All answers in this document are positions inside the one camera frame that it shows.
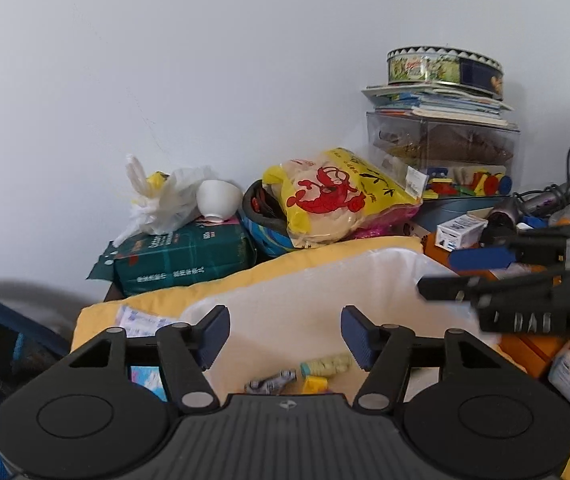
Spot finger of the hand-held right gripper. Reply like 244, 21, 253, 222
416, 271, 568, 307
449, 221, 570, 272

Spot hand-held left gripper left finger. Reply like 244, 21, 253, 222
66, 304, 232, 414

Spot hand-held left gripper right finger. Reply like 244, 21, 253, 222
340, 304, 526, 414

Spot pale yellow toy brick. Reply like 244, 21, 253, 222
300, 354, 353, 378

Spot white plastic bin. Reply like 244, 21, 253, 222
180, 249, 500, 396

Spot small white carton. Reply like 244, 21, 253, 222
436, 214, 489, 251

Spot orange box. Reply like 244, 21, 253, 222
422, 232, 570, 381

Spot dark blue plastic tray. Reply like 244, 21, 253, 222
415, 195, 510, 233

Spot white paper sachets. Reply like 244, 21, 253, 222
116, 305, 178, 338

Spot pile of colourful wooden blocks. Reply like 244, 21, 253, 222
422, 167, 513, 199

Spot grey hair dryer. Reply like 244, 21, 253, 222
485, 187, 570, 241

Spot light blue card box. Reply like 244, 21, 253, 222
130, 365, 168, 403

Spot green wipes pack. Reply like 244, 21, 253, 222
86, 217, 258, 297

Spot pink plastic bag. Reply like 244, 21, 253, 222
352, 207, 418, 240

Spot white paper tag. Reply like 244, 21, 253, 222
405, 167, 428, 196

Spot black and blue helmet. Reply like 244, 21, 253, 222
240, 180, 306, 259

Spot yellow cloth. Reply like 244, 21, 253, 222
70, 236, 570, 480

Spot clear plastic drawer organizer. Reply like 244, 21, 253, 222
366, 111, 522, 201

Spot white bowl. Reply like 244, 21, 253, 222
196, 179, 244, 223

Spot white plastic bag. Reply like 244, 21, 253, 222
114, 154, 221, 248

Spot yellow bag with red lobster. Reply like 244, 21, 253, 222
263, 147, 423, 251

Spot stack of picture books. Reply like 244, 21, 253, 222
362, 82, 516, 126

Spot round printed tin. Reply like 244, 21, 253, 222
386, 46, 504, 101

